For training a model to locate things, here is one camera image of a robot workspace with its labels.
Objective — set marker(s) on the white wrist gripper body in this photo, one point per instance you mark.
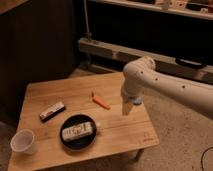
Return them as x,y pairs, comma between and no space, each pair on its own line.
130,93

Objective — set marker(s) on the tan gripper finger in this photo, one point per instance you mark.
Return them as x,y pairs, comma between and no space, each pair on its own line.
126,108

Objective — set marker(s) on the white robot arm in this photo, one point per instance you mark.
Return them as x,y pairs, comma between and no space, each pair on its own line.
141,73

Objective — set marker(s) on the blue sponge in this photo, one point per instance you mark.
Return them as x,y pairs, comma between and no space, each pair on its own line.
137,101

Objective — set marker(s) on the orange carrot toy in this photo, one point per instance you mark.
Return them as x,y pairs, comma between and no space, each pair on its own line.
100,101

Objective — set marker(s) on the long wooden bench shelf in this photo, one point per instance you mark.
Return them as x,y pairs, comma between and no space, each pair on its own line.
164,64

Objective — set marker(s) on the wooden folding table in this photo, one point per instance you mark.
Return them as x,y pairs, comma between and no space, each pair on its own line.
117,133

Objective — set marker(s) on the black round plate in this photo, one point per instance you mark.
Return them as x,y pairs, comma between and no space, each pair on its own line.
81,143

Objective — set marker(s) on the black and white box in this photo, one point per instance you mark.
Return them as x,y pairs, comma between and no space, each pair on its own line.
52,111

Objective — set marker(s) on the metal pole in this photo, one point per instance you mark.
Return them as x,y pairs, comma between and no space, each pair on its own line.
88,33

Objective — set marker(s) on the black handle on shelf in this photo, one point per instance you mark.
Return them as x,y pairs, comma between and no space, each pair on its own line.
181,62

